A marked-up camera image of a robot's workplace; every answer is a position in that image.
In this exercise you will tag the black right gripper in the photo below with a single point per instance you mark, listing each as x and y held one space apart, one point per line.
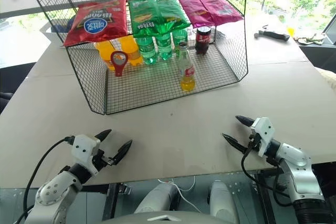
252 142

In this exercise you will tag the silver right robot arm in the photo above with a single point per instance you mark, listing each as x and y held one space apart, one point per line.
302 171

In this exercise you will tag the red chip bag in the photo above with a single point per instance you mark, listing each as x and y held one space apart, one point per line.
97 22

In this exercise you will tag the small yellow orange object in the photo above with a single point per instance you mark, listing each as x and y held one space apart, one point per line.
290 31

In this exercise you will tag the dark cola plastic bottle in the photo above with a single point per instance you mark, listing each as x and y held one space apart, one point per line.
203 41

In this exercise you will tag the orange soda plastic bottle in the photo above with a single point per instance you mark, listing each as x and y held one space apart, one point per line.
132 53
105 56

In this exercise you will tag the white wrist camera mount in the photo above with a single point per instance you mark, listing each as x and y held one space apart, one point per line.
84 149
263 133

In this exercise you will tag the black hammer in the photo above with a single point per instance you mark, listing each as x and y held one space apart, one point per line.
274 35

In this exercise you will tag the red bottle opener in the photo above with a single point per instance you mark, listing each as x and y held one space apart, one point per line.
119 68

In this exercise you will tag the green patterned cloth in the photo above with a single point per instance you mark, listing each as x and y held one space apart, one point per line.
311 39

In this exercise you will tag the silver robot thigh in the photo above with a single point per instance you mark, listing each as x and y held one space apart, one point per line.
157 199
223 200

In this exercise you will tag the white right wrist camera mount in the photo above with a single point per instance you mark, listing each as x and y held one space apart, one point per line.
263 133

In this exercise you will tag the green chip bag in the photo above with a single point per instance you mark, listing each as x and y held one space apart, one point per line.
155 14

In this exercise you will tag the black furniture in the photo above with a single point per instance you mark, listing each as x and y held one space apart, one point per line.
325 53

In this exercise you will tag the grey robot torso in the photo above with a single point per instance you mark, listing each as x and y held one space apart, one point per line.
168 218

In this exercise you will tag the blue cloth item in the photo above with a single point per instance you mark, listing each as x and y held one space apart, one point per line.
64 26

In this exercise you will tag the green soda plastic bottle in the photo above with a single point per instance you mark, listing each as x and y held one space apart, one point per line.
179 37
164 48
147 52

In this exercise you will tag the black chair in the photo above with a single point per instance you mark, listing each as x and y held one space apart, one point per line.
13 82

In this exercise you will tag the cream cushion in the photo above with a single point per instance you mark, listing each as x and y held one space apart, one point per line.
329 78

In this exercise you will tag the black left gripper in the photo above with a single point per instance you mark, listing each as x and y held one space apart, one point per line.
99 161

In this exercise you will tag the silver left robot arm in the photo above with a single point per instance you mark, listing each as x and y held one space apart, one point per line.
56 190

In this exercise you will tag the glass bottle with yellow drink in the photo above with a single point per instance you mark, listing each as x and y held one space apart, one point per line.
187 77

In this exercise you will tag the magenta chip bag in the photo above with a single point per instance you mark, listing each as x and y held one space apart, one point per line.
207 6

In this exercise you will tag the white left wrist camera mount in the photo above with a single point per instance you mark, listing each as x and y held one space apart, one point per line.
84 149

